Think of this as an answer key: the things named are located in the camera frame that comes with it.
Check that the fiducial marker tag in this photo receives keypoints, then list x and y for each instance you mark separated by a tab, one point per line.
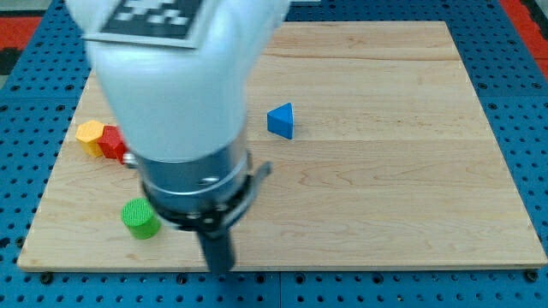
173	23

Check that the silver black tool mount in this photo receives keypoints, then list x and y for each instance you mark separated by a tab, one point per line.
207	195

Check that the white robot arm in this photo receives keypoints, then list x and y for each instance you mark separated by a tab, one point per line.
174	74

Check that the blue triangular prism block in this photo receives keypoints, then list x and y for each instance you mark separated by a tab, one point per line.
280	121

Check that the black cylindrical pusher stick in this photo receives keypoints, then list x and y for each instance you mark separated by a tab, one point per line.
218	250

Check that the wooden board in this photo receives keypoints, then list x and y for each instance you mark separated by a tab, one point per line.
393	164

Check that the green cylinder block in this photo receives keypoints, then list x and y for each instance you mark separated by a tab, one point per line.
140	219

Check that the yellow hexagon block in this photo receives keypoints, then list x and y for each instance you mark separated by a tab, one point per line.
88	134

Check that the red block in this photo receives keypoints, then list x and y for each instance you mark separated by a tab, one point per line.
111	143

